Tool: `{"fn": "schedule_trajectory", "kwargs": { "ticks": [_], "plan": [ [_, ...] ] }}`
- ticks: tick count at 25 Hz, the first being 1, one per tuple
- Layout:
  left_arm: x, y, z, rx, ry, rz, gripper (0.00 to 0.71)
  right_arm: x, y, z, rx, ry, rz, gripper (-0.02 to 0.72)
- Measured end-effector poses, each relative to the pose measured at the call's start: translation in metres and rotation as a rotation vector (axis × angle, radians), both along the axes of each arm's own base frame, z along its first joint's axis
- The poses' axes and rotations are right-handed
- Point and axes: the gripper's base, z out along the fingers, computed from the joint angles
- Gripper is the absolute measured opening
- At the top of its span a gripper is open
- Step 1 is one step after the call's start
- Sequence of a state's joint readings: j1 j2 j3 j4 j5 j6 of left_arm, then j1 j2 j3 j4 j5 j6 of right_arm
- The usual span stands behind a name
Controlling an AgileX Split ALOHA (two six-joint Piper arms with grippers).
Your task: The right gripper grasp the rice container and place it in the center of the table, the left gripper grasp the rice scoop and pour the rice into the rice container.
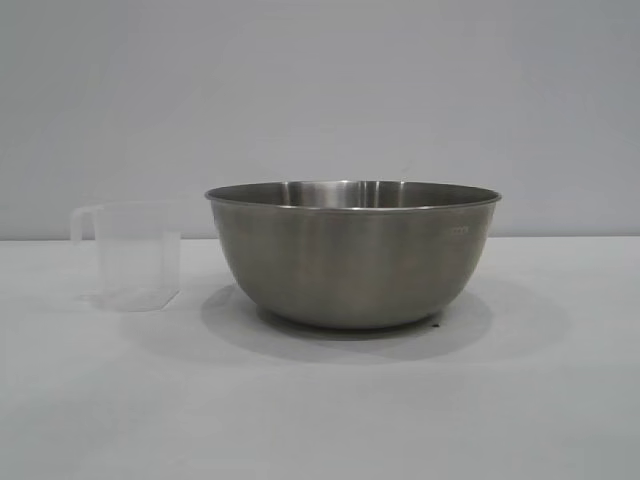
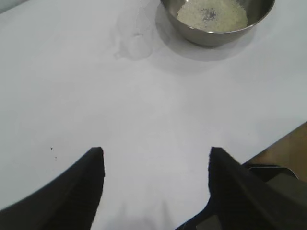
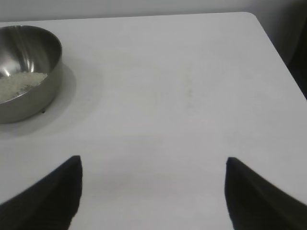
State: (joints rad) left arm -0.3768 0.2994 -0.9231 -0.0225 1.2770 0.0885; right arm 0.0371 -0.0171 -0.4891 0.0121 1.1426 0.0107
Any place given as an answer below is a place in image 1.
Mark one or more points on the stainless steel bowl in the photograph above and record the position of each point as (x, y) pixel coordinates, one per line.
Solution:
(350, 265)

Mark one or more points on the translucent plastic measuring cup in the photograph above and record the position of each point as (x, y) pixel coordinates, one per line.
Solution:
(132, 260)

